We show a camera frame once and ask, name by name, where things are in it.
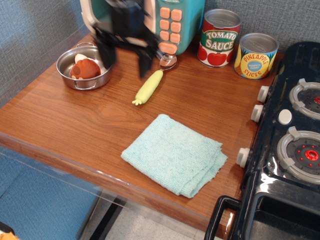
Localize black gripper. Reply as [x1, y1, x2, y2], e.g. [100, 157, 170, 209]
[92, 24, 165, 78]

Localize brown toy mushroom potato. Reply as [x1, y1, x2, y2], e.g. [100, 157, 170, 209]
[70, 53, 101, 80]

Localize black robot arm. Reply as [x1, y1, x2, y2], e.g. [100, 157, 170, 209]
[92, 0, 160, 78]

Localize stainless steel pot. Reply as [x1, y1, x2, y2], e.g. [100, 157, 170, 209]
[56, 42, 112, 91]

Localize toy microwave teal and cream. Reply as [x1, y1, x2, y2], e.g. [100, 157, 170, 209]
[80, 0, 205, 55]

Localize tomato sauce can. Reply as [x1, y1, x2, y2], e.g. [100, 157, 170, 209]
[197, 8, 242, 67]

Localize light blue folded cloth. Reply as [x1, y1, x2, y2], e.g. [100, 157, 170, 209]
[121, 114, 228, 199]

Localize pineapple slices can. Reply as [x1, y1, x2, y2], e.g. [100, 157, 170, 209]
[234, 32, 279, 80]

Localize black toy stove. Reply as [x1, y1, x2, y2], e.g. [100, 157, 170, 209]
[205, 41, 320, 240]

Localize orange object at corner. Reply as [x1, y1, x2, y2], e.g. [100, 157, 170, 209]
[0, 222, 20, 240]

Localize spoon with green handle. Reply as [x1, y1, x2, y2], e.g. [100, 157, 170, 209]
[131, 53, 177, 106]

